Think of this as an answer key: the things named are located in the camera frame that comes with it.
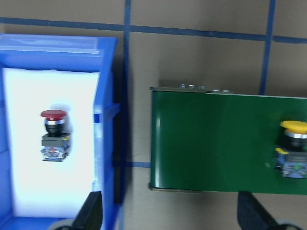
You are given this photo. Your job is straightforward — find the green conveyor belt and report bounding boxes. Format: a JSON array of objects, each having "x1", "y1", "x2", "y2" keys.
[{"x1": 149, "y1": 87, "x2": 307, "y2": 195}]

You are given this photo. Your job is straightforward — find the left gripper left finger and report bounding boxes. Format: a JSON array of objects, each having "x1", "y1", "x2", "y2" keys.
[{"x1": 72, "y1": 191, "x2": 103, "y2": 230}]

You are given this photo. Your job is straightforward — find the red push button switch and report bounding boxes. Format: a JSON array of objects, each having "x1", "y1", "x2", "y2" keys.
[{"x1": 40, "y1": 109, "x2": 71, "y2": 162}]

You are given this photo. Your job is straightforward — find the white foam pad left bin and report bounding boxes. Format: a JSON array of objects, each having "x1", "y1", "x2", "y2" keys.
[{"x1": 3, "y1": 68, "x2": 99, "y2": 218}]

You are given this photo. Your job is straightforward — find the yellow push button switch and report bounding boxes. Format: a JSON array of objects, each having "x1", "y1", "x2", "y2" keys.
[{"x1": 275, "y1": 120, "x2": 307, "y2": 179}]

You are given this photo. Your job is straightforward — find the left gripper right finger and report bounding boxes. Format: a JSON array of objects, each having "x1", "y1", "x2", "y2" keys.
[{"x1": 237, "y1": 191, "x2": 279, "y2": 230}]

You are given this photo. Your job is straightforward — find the left blue plastic bin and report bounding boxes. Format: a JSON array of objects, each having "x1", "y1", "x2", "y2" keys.
[{"x1": 0, "y1": 34, "x2": 119, "y2": 230}]

